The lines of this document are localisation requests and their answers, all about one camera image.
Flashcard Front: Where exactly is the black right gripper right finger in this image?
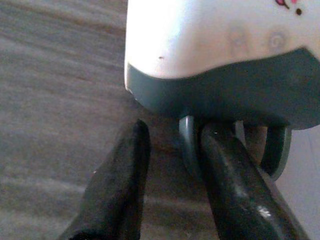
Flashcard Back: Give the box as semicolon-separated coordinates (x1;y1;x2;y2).
199;121;309;240

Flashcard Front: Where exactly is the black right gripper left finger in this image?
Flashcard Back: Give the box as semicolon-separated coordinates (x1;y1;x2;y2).
59;119;152;240

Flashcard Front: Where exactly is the white kitchen cooking appliance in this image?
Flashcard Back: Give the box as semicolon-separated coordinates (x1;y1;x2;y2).
123;0;320;182

